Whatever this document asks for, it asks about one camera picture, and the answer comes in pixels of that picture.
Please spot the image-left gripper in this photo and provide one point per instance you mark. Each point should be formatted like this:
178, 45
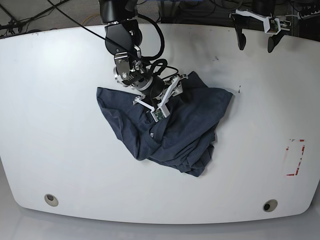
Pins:
153, 90

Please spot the dark blue T-shirt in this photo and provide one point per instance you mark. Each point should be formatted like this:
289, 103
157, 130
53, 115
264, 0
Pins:
183, 140

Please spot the white power strip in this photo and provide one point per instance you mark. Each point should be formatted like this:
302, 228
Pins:
309, 12

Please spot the red tape rectangle marking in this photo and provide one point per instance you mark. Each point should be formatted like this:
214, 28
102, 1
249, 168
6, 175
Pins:
293, 157

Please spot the black tripod legs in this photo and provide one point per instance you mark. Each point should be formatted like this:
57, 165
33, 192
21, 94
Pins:
17, 27

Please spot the right table cable grommet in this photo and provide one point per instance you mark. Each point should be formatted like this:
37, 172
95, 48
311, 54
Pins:
270, 205

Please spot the table cable grommet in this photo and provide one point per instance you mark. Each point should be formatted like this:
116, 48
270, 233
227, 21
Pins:
51, 200
270, 205

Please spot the left table cable grommet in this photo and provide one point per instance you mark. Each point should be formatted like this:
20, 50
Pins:
51, 200

